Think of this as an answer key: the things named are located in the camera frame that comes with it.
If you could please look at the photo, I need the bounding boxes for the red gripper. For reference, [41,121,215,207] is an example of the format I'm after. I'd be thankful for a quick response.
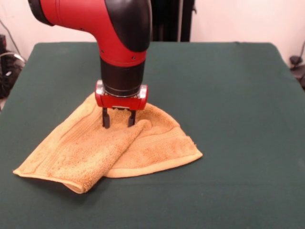
[94,80,150,130]

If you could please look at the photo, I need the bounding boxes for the yellow terry towel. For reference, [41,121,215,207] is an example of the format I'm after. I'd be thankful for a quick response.
[12,92,203,195]

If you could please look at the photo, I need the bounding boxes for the dark green table cloth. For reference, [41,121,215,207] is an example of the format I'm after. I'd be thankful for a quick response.
[0,42,305,229]

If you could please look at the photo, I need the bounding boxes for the black clamp stand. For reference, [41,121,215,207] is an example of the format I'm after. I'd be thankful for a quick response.
[289,55,305,90]

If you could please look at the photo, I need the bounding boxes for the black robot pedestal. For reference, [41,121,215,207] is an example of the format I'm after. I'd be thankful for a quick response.
[150,0,197,43]

